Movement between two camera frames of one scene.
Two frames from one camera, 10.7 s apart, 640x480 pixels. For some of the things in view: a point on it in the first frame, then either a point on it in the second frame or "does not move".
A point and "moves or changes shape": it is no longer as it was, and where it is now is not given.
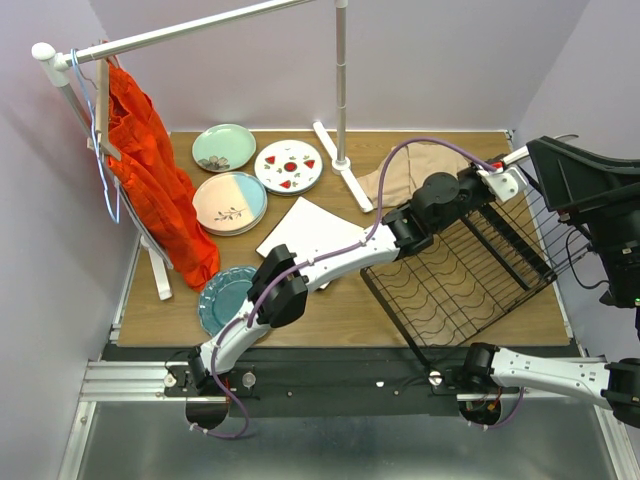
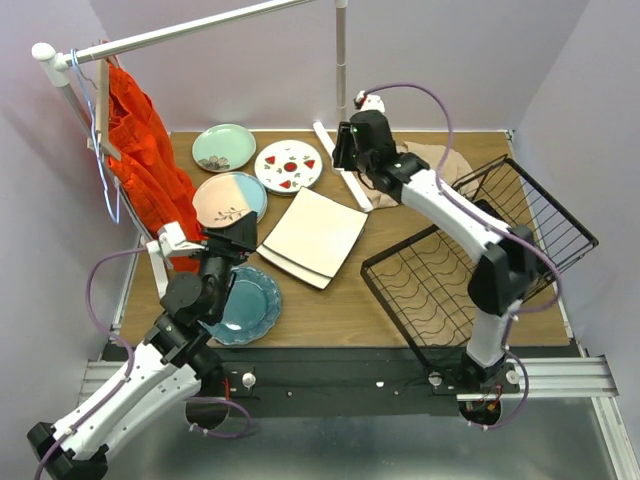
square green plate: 552,158 to 317,233
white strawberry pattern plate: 288,167 does not move
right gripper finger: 575,180 to 343,153
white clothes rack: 58,65 does not move
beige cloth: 408,167 does not move
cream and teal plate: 229,203 does not move
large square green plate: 308,228 moves or changes shape
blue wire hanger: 76,56 does not move
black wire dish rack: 492,262 does not move
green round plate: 223,147 does not move
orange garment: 160,192 does not move
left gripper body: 469,193 to 231,252
